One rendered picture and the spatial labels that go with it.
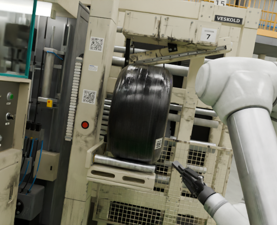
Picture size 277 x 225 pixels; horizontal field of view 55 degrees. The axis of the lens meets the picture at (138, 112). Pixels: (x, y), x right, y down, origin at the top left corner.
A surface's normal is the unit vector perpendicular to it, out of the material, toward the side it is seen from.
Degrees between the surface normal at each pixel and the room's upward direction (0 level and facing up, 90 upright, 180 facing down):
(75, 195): 90
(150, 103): 74
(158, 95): 65
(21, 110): 90
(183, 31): 90
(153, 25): 90
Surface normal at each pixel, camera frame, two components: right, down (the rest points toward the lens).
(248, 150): -0.66, -0.39
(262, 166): -0.33, -0.50
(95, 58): -0.11, 0.07
